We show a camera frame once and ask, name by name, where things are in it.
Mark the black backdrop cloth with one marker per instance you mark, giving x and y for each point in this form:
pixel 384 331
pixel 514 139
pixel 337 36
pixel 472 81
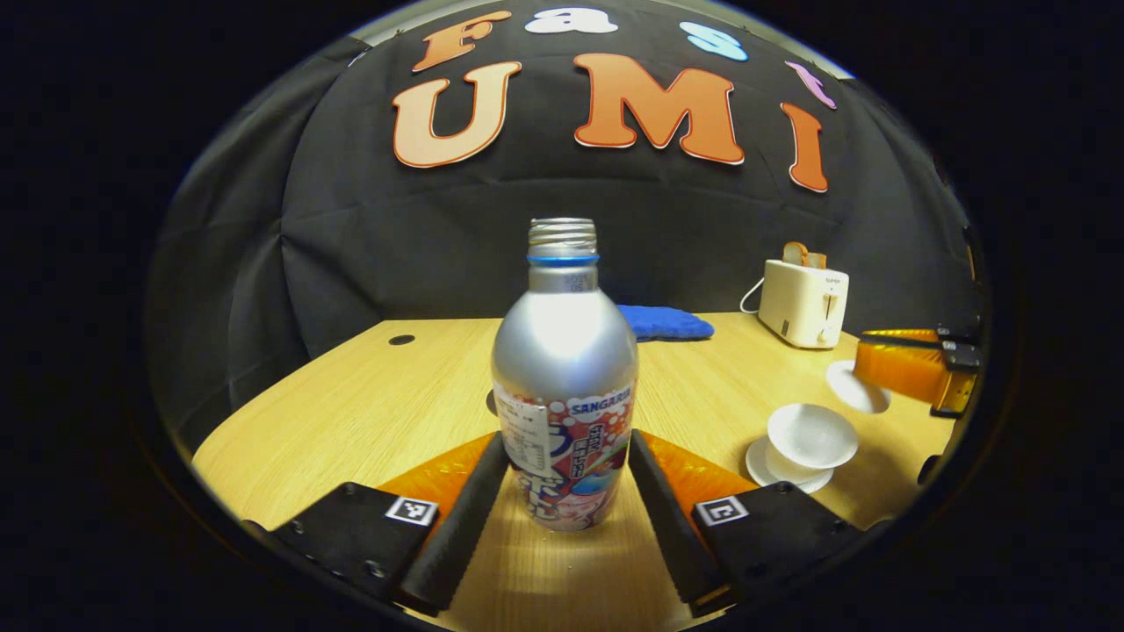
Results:
pixel 369 237

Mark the brown bread slice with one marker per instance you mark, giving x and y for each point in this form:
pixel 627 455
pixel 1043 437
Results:
pixel 817 260
pixel 796 254

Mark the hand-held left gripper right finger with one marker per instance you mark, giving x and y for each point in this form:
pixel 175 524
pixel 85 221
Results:
pixel 672 535

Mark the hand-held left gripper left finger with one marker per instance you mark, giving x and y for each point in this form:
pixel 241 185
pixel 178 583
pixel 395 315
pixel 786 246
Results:
pixel 461 535

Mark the white saucer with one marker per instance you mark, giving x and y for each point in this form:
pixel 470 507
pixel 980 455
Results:
pixel 760 465

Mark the white teacup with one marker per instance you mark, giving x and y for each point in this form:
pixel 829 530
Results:
pixel 812 434

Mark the white teacup lid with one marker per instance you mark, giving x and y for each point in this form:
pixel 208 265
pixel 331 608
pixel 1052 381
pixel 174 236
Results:
pixel 856 397

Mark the blue folded cloth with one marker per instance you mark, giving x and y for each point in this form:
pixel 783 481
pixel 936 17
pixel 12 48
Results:
pixel 667 323

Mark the white toaster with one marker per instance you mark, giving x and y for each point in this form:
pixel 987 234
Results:
pixel 799 303

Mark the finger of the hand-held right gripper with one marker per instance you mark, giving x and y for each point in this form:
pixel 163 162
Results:
pixel 904 335
pixel 900 369

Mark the silver water bottle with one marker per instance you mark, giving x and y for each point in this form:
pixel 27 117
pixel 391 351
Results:
pixel 565 369

